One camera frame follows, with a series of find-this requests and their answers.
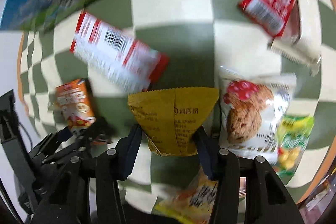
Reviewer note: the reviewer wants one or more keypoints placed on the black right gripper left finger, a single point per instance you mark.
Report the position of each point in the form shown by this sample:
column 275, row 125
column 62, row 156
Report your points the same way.
column 67, row 200

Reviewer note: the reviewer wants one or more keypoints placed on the yellow egg biscuit packet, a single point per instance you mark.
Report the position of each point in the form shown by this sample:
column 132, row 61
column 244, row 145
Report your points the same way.
column 193, row 204

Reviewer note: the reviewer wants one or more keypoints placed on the orange sunflower seed bag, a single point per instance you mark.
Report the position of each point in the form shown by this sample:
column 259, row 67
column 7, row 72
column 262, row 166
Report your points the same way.
column 75, row 105

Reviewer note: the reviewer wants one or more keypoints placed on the yellow hotpot seasoning packet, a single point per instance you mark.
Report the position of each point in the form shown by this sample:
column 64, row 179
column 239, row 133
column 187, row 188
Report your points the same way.
column 169, row 117

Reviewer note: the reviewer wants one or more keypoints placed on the green fruit candy packet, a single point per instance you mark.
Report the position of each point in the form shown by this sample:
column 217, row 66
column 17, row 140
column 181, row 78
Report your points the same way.
column 293, row 135

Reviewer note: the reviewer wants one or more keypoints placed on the white oat cookie packet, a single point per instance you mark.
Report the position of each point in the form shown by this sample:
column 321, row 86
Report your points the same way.
column 251, row 110

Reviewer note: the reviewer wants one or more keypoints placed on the red white long snack packet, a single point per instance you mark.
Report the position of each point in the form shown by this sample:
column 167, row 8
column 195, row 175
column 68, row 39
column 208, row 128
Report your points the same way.
column 124, row 60

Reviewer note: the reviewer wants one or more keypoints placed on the white wafer packet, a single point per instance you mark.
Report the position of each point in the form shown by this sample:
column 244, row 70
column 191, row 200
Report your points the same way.
column 301, row 40

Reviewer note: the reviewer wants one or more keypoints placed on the green white checkered blanket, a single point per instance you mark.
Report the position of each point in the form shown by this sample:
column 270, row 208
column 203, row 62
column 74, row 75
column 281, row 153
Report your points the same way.
column 198, row 36

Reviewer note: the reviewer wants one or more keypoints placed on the small red sauce packet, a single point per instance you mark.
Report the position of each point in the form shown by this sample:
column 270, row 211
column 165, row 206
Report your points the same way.
column 272, row 15

